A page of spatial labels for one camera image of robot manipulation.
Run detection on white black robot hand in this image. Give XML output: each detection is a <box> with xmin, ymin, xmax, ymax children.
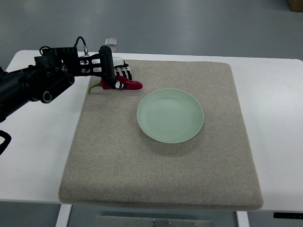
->
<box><xmin>110</xmin><ymin>57</ymin><xmax>132</xmax><ymax>90</ymax></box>

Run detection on red pepper green stem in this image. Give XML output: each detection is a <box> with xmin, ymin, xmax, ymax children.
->
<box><xmin>88</xmin><ymin>76</ymin><xmax>143</xmax><ymax>93</ymax></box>

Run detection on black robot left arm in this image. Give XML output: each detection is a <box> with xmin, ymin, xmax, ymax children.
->
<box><xmin>0</xmin><ymin>45</ymin><xmax>123</xmax><ymax>122</ymax></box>

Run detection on metal floor socket plate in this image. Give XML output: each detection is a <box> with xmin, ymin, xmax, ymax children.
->
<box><xmin>105</xmin><ymin>38</ymin><xmax>118</xmax><ymax>52</ymax></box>

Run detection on light green plate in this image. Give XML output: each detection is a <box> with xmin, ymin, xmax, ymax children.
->
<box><xmin>137</xmin><ymin>88</ymin><xmax>205</xmax><ymax>144</ymax></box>

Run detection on beige fabric mat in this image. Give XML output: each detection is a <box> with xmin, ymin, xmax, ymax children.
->
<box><xmin>58</xmin><ymin>59</ymin><xmax>264</xmax><ymax>212</ymax></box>

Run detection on white table leg left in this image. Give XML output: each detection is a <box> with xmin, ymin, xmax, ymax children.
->
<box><xmin>55</xmin><ymin>204</ymin><xmax>72</xmax><ymax>227</ymax></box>

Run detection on white table leg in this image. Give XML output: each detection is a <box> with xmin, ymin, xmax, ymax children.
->
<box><xmin>55</xmin><ymin>204</ymin><xmax>72</xmax><ymax>227</ymax></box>
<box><xmin>236</xmin><ymin>211</ymin><xmax>250</xmax><ymax>227</ymax></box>

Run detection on brown cardboard box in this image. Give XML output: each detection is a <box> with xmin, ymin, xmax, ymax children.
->
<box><xmin>287</xmin><ymin>0</ymin><xmax>303</xmax><ymax>12</ymax></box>

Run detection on white table leg right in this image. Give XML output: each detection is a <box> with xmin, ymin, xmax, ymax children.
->
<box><xmin>236</xmin><ymin>211</ymin><xmax>250</xmax><ymax>227</ymax></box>

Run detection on black table control panel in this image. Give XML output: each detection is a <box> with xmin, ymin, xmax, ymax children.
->
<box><xmin>273</xmin><ymin>212</ymin><xmax>303</xmax><ymax>219</ymax></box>

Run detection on black sleeved arm cable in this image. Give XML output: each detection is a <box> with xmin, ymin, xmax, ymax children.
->
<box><xmin>0</xmin><ymin>130</ymin><xmax>12</xmax><ymax>156</ymax></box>

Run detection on grey metal base plate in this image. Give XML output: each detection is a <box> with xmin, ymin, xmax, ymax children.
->
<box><xmin>95</xmin><ymin>216</ymin><xmax>214</xmax><ymax>227</ymax></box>

